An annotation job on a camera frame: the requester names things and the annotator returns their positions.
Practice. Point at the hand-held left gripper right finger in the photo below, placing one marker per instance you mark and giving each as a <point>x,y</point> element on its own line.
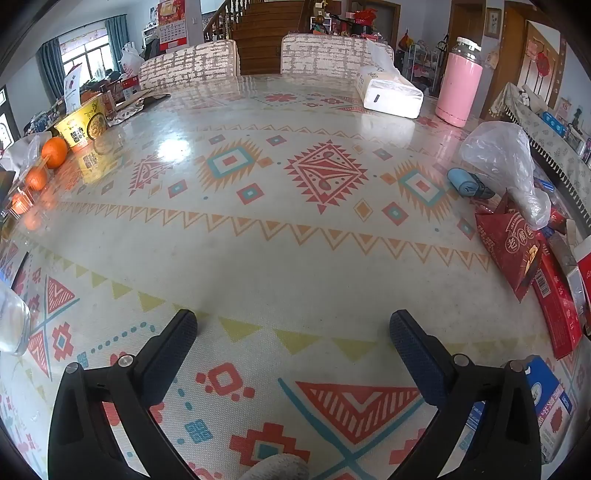
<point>415,355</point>

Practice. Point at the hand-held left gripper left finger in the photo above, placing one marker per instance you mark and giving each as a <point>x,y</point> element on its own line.
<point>171,354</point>

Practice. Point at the red paper bag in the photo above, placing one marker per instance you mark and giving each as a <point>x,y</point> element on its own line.
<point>508,249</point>

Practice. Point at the blue and white carton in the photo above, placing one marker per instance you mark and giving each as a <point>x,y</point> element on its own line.
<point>551,415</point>

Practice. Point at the long red box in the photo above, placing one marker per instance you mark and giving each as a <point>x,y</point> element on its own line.
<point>556,304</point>

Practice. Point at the clear plastic bag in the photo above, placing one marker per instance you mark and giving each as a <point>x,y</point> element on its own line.
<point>503,157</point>

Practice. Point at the grey cloth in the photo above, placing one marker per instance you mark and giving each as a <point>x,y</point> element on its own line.
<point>277,468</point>

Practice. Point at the clear glass jar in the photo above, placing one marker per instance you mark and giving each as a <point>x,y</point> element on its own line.
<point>14,318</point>

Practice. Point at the light blue pouch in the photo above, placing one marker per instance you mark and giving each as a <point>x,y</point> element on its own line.
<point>464,182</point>

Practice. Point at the orange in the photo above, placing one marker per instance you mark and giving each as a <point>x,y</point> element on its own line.
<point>19,203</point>
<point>54,152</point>
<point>37,180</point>

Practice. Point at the yellow instant noodle bowl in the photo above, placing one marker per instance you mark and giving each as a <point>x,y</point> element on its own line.
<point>83,124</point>

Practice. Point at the brown cardboard piece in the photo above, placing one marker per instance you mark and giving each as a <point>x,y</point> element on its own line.
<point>138,106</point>

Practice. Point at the thin plastic fruit bag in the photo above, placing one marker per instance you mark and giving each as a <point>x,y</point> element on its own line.
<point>18,152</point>

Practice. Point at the sideboard with patterned runner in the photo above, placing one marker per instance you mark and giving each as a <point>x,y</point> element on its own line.
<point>540,134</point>

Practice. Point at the white tissue pack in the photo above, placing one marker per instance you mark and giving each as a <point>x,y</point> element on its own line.
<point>392,94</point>

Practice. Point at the pink thermos bottle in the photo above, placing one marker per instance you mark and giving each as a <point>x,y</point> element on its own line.
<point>459,87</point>

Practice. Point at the white standing paper card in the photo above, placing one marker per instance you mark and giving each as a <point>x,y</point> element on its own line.
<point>73,87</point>

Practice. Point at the patterned fabric chair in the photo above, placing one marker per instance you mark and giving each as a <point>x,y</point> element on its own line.
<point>323,55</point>
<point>189,64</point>

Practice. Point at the white plastic shopping bag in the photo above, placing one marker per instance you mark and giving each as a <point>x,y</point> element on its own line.
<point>131,60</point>

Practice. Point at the blue window curtain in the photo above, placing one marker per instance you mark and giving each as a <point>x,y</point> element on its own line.
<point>51,69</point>
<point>117,32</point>

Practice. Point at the wooden staircase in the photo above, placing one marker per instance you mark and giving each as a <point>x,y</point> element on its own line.
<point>258,37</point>

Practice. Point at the cluttered side table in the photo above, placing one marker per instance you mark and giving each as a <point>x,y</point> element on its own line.
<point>355,21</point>

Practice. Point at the red wall calendar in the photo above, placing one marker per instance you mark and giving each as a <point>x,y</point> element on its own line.
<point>173,23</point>

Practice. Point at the framed wall picture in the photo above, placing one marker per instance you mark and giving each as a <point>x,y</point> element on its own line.
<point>493,23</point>

